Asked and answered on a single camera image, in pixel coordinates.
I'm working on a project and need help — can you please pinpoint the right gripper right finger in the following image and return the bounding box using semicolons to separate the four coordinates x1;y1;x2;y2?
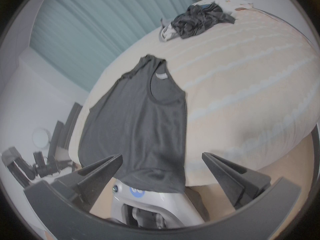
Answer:
201;152;272;207

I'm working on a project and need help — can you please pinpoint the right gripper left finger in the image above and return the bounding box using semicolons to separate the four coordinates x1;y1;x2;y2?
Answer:
53;154;124;206

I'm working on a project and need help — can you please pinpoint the black T-shirt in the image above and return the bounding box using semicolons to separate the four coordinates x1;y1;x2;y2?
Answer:
78;55;188;194

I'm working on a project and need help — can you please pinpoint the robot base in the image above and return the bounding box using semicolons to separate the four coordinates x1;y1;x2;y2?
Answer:
110;178;209;232

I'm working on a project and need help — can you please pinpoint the bed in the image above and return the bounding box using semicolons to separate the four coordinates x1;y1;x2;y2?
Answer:
69;0;319;188

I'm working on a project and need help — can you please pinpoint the pile of clothes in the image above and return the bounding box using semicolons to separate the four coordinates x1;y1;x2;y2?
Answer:
159;3;236;42

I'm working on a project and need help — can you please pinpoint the round white-framed mirror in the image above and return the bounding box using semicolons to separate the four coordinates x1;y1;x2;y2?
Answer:
32;127;51;148

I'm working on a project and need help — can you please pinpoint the dark chest of drawers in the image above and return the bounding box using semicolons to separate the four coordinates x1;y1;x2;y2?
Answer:
49;103;83;157

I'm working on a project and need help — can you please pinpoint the blue-green curtain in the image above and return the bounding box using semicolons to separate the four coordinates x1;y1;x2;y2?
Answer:
29;0;208;92

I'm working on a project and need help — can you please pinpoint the white printed pillow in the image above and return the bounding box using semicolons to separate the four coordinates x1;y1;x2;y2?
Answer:
192;0;254;16

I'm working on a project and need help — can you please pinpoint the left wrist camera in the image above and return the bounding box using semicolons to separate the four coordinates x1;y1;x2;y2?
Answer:
33;152;46;168

